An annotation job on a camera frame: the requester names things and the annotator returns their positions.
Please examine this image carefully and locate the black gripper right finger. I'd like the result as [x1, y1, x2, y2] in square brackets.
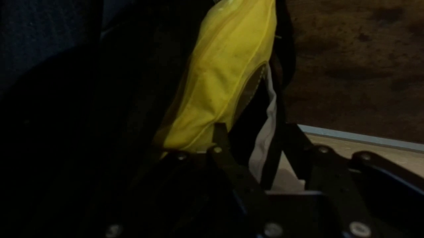
[282, 123, 424, 238]

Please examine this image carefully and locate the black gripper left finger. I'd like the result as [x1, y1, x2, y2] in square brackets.
[103, 122, 270, 238]

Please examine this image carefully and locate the yellow banana-shaped fabric pouch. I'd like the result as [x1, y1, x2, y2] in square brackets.
[160, 0, 278, 153]

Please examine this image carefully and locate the black backpack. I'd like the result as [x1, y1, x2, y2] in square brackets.
[0, 0, 297, 238]

